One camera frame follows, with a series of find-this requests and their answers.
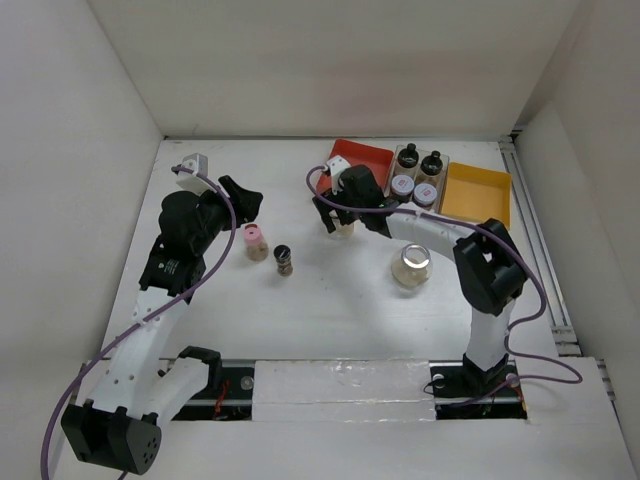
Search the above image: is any round clear glass jar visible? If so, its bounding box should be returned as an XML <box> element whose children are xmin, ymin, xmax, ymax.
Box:
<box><xmin>390</xmin><ymin>243</ymin><xmax>433</xmax><ymax>296</ymax></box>

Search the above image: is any yellow plastic tray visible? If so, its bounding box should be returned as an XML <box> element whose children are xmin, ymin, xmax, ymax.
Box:
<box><xmin>440</xmin><ymin>162</ymin><xmax>512</xmax><ymax>229</ymax></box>

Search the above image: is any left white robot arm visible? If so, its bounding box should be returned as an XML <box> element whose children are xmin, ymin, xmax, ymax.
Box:
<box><xmin>61</xmin><ymin>168</ymin><xmax>263</xmax><ymax>475</ymax></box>

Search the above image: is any square clear glass jar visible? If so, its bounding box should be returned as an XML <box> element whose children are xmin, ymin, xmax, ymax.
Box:
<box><xmin>330</xmin><ymin>218</ymin><xmax>355</xmax><ymax>240</ymax></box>

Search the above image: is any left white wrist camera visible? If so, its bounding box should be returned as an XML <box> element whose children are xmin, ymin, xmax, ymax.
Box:
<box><xmin>176</xmin><ymin>153</ymin><xmax>209</xmax><ymax>195</ymax></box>

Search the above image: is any black cap spice bottle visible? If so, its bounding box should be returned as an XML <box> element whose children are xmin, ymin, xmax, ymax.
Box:
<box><xmin>417</xmin><ymin>150</ymin><xmax>444</xmax><ymax>185</ymax></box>

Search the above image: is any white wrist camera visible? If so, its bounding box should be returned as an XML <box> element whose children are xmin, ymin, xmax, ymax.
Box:
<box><xmin>322</xmin><ymin>155</ymin><xmax>351</xmax><ymax>194</ymax></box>
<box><xmin>176</xmin><ymin>153</ymin><xmax>209</xmax><ymax>195</ymax></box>

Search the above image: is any white lid red label jar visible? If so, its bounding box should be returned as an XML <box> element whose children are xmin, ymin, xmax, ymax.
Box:
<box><xmin>390</xmin><ymin>174</ymin><xmax>415</xmax><ymax>203</ymax></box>

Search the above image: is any pink cap spice bottle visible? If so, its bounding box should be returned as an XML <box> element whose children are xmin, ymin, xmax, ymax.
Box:
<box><xmin>243</xmin><ymin>223</ymin><xmax>269</xmax><ymax>262</ymax></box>

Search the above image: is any clear plastic tray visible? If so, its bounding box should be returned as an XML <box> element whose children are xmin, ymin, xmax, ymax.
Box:
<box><xmin>384</xmin><ymin>143</ymin><xmax>450</xmax><ymax>213</ymax></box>

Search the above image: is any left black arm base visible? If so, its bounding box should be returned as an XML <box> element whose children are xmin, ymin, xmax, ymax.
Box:
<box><xmin>173</xmin><ymin>365</ymin><xmax>255</xmax><ymax>422</ymax></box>

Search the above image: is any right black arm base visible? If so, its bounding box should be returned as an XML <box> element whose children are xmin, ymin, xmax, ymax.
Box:
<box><xmin>423</xmin><ymin>364</ymin><xmax>528</xmax><ymax>421</ymax></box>

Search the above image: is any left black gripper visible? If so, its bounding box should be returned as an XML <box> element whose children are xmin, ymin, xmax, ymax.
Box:
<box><xmin>191</xmin><ymin>176</ymin><xmax>260</xmax><ymax>254</ymax></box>

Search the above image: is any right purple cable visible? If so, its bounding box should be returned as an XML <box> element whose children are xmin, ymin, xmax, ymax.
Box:
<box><xmin>304</xmin><ymin>164</ymin><xmax>585</xmax><ymax>409</ymax></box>

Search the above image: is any black cap white powder bottle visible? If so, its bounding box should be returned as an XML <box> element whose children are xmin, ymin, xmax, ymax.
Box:
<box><xmin>394</xmin><ymin>143</ymin><xmax>419</xmax><ymax>176</ymax></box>

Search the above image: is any red plastic tray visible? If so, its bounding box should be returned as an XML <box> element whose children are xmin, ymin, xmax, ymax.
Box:
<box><xmin>328</xmin><ymin>139</ymin><xmax>394</xmax><ymax>187</ymax></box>

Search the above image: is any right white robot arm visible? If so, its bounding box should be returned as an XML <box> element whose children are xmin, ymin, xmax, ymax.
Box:
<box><xmin>310</xmin><ymin>165</ymin><xmax>528</xmax><ymax>394</ymax></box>

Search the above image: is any metal side rail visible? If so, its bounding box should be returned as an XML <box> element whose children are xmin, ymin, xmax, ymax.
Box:
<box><xmin>498</xmin><ymin>136</ymin><xmax>583</xmax><ymax>357</ymax></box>

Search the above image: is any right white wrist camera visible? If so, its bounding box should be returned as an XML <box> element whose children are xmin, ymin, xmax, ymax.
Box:
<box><xmin>322</xmin><ymin>155</ymin><xmax>351</xmax><ymax>194</ymax></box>

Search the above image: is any small dark label spice bottle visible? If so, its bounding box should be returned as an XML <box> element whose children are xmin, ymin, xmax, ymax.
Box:
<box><xmin>273</xmin><ymin>244</ymin><xmax>293</xmax><ymax>276</ymax></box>

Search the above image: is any purple cable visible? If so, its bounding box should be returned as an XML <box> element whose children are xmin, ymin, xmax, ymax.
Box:
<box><xmin>304</xmin><ymin>164</ymin><xmax>585</xmax><ymax>409</ymax></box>
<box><xmin>39</xmin><ymin>164</ymin><xmax>239</xmax><ymax>480</ymax></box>

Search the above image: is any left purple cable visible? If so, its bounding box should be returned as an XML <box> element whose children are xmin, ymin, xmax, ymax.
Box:
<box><xmin>39</xmin><ymin>164</ymin><xmax>239</xmax><ymax>480</ymax></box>

